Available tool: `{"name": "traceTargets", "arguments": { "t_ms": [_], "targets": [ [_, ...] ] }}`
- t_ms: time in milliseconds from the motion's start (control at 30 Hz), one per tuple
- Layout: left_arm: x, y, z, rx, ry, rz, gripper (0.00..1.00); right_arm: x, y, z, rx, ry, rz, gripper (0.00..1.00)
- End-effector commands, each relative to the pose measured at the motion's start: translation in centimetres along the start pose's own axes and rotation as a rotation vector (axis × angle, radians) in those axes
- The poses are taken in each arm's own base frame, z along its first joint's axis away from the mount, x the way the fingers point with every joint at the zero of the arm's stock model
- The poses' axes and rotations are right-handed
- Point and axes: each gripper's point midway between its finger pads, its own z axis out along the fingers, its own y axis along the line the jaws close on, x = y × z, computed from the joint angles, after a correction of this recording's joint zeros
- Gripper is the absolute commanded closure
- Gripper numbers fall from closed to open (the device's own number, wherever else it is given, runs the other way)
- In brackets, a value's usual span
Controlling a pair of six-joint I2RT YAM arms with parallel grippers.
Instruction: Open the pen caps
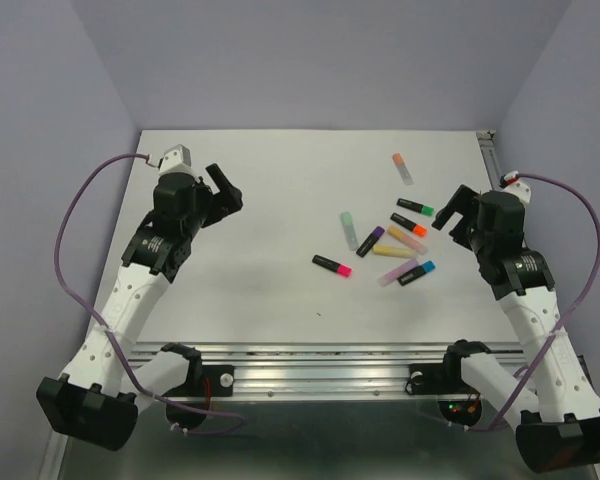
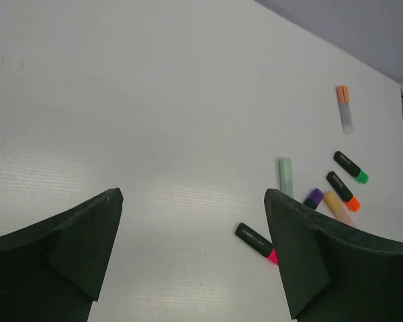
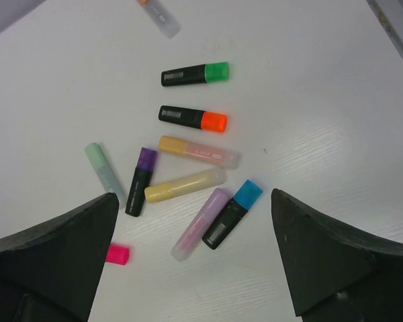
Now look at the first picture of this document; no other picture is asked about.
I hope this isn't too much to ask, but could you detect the pastel green highlighter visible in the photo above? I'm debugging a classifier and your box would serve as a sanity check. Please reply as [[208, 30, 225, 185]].
[[340, 211, 359, 251]]

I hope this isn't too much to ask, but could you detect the pastel yellow highlighter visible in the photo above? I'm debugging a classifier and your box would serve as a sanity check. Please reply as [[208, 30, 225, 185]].
[[372, 244, 418, 259]]

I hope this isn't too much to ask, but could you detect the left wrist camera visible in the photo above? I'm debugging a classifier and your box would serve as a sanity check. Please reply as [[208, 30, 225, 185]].
[[158, 144, 194, 176]]

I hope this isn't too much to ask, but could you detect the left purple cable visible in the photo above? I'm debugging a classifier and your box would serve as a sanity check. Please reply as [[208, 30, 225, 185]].
[[53, 152, 247, 436]]

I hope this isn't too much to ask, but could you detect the black highlighter blue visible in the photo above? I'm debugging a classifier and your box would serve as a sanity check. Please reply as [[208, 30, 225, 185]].
[[397, 261, 436, 286]]

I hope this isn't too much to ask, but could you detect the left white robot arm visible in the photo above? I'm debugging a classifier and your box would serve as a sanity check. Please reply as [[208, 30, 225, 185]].
[[36, 154, 243, 451]]

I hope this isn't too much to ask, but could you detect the pastel pink highlighter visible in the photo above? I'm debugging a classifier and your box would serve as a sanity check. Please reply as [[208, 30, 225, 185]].
[[377, 259, 419, 287]]

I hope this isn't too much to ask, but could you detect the black highlighter pink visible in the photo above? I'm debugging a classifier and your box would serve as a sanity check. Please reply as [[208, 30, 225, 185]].
[[312, 255, 352, 278]]

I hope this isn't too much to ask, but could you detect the aluminium rail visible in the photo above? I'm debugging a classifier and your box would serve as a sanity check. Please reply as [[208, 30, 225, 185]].
[[475, 130, 519, 236], [41, 343, 531, 479]]

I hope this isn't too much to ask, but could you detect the pastel peach highlighter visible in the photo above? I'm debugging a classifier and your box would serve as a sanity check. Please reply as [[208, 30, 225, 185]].
[[387, 226, 428, 255]]

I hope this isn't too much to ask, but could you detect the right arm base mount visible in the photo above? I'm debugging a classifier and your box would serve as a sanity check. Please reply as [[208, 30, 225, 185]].
[[405, 363, 483, 428]]

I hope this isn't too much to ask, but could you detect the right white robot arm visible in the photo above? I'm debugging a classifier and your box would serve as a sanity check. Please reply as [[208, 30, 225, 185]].
[[432, 182, 600, 473]]

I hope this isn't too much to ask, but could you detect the aluminium front rail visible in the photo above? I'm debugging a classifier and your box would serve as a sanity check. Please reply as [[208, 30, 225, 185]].
[[41, 343, 531, 479]]

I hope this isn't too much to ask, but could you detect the aluminium right side rail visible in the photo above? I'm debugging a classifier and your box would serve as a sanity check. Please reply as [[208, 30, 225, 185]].
[[475, 130, 519, 236]]

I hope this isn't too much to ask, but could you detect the pastel orange highlighter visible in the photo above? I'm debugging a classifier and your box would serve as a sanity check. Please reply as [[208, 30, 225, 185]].
[[392, 153, 414, 185]]

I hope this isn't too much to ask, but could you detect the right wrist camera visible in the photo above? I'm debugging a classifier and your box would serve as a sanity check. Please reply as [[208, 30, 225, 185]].
[[499, 170, 531, 207]]

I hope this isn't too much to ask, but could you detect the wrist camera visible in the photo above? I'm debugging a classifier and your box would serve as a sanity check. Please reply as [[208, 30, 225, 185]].
[[158, 144, 194, 176], [499, 170, 531, 207]]

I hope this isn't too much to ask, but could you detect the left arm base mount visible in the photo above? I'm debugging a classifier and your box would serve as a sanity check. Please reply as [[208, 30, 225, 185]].
[[165, 364, 235, 430]]

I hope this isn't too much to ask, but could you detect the black highlighter purple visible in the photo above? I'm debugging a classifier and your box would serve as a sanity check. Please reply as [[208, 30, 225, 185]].
[[356, 226, 385, 258]]

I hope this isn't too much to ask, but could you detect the black highlighter green cap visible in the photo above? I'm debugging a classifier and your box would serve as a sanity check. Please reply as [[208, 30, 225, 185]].
[[396, 198, 434, 216]]

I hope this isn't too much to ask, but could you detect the black highlighter orange cap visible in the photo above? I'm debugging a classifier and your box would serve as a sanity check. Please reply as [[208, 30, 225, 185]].
[[390, 213, 427, 237]]

